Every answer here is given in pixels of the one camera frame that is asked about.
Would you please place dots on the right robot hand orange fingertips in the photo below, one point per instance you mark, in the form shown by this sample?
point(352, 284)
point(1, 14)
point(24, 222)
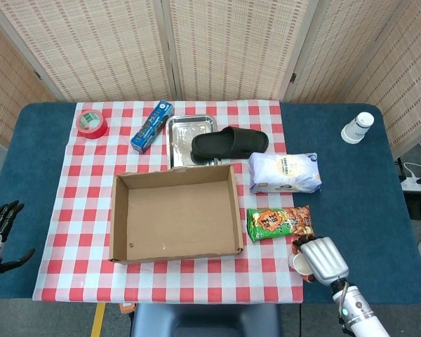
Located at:
point(326, 259)

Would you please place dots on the small white paper cup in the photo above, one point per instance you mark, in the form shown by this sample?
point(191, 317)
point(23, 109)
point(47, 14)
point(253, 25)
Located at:
point(300, 267)

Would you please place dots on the green snack bag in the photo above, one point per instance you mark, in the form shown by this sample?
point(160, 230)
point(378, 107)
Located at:
point(277, 224)

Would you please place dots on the white tissue pack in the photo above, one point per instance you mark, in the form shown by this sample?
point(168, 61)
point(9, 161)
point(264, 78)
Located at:
point(284, 172)

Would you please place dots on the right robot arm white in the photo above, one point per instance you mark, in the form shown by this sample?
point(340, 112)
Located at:
point(358, 312)

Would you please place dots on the upturned white paper cup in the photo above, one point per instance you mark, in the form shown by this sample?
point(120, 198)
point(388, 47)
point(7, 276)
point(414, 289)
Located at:
point(356, 130)

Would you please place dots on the brown cardboard box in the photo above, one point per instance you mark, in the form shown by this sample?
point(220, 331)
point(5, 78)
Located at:
point(179, 217)

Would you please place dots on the blue cling film box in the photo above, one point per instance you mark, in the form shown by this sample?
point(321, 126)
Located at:
point(152, 128)

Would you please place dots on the blue table cover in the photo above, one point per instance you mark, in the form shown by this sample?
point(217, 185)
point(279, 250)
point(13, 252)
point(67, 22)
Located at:
point(354, 175)

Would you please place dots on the red white checkered tablecloth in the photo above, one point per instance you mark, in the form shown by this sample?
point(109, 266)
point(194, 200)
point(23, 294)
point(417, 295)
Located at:
point(87, 210)

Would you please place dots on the white power strip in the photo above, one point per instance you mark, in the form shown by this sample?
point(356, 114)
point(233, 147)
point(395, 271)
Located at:
point(415, 185)

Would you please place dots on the dark blue chair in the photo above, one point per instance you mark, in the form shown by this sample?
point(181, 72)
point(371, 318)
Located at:
point(203, 321)

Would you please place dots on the woven folding screen panel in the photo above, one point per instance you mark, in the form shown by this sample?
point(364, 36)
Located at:
point(337, 52)
point(91, 45)
point(7, 94)
point(235, 45)
point(410, 80)

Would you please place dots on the red tape roll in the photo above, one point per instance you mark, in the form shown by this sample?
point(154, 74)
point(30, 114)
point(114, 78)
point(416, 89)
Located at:
point(93, 130)

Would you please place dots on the black slipper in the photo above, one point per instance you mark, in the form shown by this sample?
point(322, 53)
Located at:
point(228, 144)

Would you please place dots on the black screen hinge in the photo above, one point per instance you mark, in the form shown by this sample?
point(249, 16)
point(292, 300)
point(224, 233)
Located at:
point(293, 78)
point(37, 74)

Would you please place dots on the metal tray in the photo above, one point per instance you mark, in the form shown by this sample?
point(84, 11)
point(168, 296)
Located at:
point(180, 140)

